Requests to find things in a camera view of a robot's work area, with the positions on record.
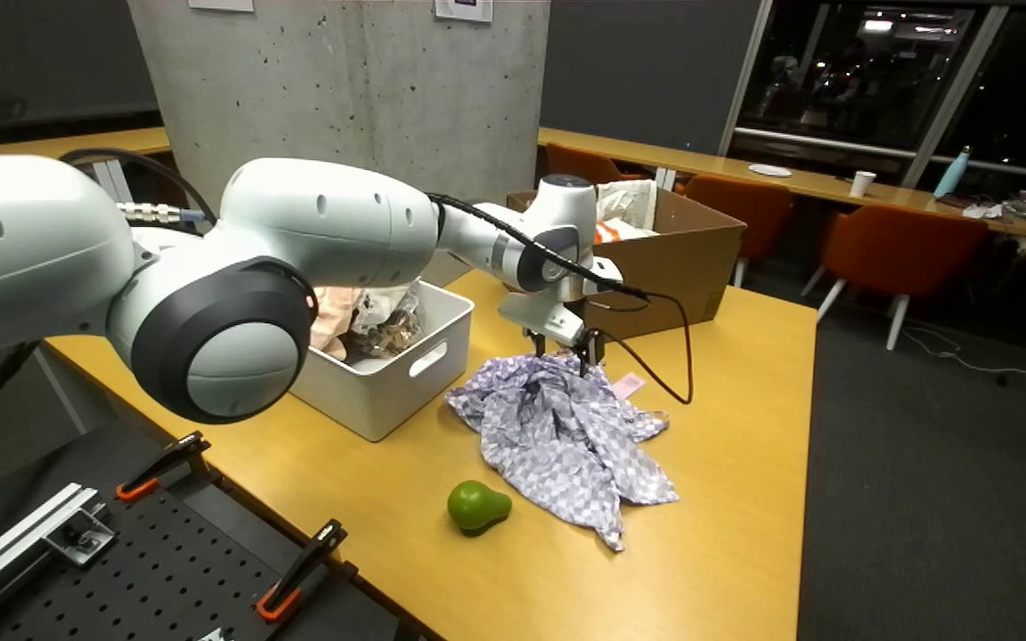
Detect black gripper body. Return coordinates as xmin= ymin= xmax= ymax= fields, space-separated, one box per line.
xmin=522 ymin=310 xmax=613 ymax=358

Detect purple white checked cloth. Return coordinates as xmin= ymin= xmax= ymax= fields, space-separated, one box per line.
xmin=445 ymin=350 xmax=685 ymax=556

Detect brown cardboard box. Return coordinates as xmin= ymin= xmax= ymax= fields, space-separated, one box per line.
xmin=505 ymin=190 xmax=750 ymax=343

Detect white paper bag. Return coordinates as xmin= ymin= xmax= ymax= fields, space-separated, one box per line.
xmin=589 ymin=173 xmax=666 ymax=242

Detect white plastic bin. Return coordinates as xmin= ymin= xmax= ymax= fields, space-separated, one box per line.
xmin=293 ymin=278 xmax=479 ymax=446

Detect green pear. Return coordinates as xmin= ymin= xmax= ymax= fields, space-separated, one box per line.
xmin=445 ymin=478 xmax=517 ymax=539

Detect orange chair white legs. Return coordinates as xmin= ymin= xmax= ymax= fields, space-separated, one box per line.
xmin=677 ymin=173 xmax=798 ymax=291
xmin=536 ymin=144 xmax=648 ymax=192
xmin=811 ymin=202 xmax=996 ymax=357

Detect long wooden window desk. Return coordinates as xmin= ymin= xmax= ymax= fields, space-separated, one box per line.
xmin=536 ymin=126 xmax=1026 ymax=254

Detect black orange clamp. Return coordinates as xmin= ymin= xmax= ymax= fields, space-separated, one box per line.
xmin=112 ymin=426 xmax=215 ymax=504
xmin=254 ymin=518 xmax=351 ymax=626

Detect light blue bottle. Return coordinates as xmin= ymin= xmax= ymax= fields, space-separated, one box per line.
xmin=931 ymin=144 xmax=976 ymax=202

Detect black perforated board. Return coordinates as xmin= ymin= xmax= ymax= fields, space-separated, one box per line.
xmin=0 ymin=478 xmax=363 ymax=641

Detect wooden desk white legs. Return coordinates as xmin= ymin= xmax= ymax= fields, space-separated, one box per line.
xmin=0 ymin=126 xmax=173 ymax=164

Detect thin floor cable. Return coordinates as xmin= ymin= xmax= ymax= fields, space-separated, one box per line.
xmin=902 ymin=319 xmax=1026 ymax=383

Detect aluminium rail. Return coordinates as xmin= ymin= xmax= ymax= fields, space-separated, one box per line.
xmin=0 ymin=478 xmax=118 ymax=618

